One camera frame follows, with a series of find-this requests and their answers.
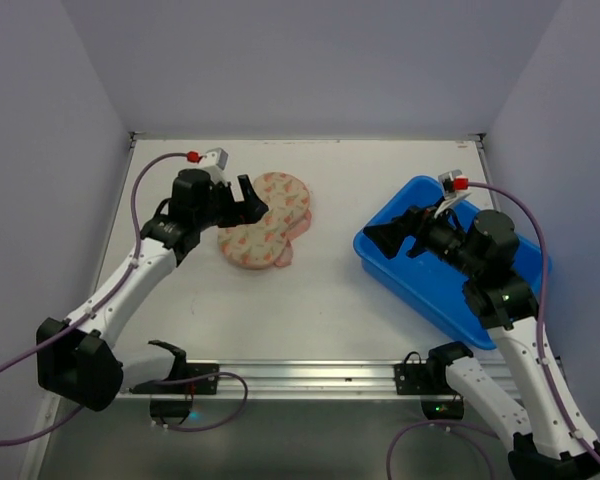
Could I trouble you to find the floral mesh laundry bag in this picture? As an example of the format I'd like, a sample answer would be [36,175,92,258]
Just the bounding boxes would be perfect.
[217,172,312,270]

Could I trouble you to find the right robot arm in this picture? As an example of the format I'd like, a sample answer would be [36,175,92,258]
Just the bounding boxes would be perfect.
[363,206,600,479]

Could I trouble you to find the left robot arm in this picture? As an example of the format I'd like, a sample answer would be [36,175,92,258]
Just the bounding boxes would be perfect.
[36,169,268,411]

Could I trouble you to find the blue plastic bin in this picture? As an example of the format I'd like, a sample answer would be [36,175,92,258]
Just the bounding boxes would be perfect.
[353,175,542,350]

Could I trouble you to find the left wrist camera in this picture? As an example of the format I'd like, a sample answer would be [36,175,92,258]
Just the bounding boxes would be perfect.
[186,148,228,183]

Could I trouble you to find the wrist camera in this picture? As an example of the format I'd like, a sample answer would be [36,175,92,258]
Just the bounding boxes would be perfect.
[186,148,228,183]
[434,169,469,217]

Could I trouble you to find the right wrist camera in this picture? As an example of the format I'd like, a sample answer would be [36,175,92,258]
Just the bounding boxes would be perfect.
[434,169,469,217]

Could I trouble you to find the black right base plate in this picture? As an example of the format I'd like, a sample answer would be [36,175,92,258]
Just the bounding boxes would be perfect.
[393,351,433,396]

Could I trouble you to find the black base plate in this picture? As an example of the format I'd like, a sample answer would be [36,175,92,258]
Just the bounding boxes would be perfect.
[179,363,220,396]
[393,351,433,396]

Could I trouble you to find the aluminium front rail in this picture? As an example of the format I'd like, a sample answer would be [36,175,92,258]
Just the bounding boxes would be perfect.
[117,360,521,400]

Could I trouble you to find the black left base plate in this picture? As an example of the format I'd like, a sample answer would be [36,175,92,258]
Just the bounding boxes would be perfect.
[179,363,220,396]

